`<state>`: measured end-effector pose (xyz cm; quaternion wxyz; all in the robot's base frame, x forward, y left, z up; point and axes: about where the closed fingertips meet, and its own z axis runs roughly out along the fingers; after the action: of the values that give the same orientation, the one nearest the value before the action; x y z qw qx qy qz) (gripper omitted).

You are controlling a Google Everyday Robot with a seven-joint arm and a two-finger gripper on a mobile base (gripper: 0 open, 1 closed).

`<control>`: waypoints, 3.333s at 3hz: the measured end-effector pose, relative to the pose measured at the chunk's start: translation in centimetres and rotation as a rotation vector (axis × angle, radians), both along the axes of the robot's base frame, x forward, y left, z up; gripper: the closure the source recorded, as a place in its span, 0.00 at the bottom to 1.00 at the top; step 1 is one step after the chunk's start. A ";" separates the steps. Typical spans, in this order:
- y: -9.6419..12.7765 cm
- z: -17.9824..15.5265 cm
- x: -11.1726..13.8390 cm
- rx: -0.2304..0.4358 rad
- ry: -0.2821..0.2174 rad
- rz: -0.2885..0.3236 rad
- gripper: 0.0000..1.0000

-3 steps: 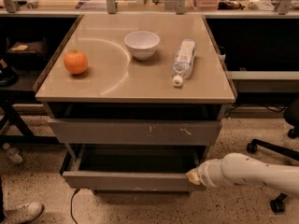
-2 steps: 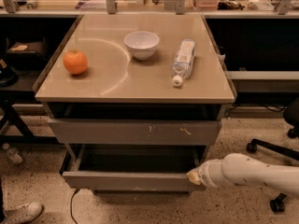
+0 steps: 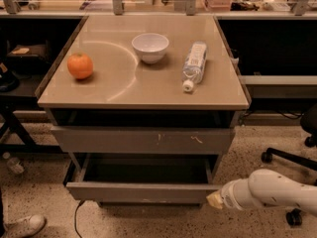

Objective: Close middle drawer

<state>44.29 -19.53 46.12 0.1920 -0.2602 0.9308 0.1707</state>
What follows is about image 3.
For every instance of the yellow foam-covered gripper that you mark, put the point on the yellow foam-covered gripper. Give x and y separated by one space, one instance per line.
228 195

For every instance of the grey drawer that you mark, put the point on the grey drawer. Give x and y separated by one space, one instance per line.
83 139
144 179

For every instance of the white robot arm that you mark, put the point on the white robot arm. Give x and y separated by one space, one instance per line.
265 188

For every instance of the grey drawer cabinet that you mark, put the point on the grey drawer cabinet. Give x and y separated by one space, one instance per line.
123 91

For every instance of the grey top drawer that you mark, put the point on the grey top drawer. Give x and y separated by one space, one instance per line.
83 139

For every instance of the black office chair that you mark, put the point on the black office chair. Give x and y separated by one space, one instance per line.
308 122

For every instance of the clear plastic water bottle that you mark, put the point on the clear plastic water bottle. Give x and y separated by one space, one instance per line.
193 69

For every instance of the white ceramic bowl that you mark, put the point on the white ceramic bowl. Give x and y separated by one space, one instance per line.
150 47

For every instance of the orange fruit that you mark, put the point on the orange fruit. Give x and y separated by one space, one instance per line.
80 65

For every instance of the white sneaker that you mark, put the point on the white sneaker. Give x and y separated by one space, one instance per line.
25 227

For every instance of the small bottle on floor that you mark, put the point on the small bottle on floor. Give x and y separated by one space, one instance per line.
13 163

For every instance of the black table frame left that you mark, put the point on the black table frame left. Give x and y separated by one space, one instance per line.
13 120

